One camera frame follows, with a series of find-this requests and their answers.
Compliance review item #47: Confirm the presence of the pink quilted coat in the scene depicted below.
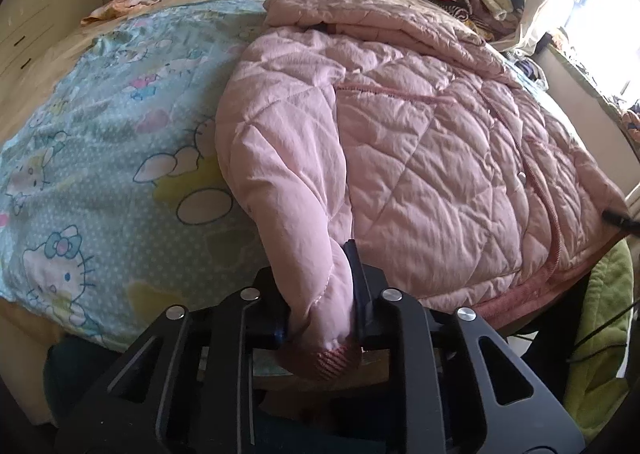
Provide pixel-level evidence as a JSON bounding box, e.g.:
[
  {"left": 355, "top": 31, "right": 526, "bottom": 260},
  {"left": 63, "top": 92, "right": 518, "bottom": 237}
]
[{"left": 215, "top": 0, "right": 626, "bottom": 379}]

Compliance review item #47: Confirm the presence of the green fleece blanket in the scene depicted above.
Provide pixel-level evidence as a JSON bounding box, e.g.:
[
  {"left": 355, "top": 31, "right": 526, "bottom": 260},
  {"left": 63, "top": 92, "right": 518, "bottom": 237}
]
[{"left": 563, "top": 240, "right": 634, "bottom": 441}]

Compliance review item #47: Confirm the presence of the Hello Kitty bed sheet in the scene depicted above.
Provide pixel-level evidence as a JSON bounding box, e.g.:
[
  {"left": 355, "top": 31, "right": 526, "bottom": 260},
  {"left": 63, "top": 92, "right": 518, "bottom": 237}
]
[{"left": 0, "top": 0, "right": 392, "bottom": 380}]

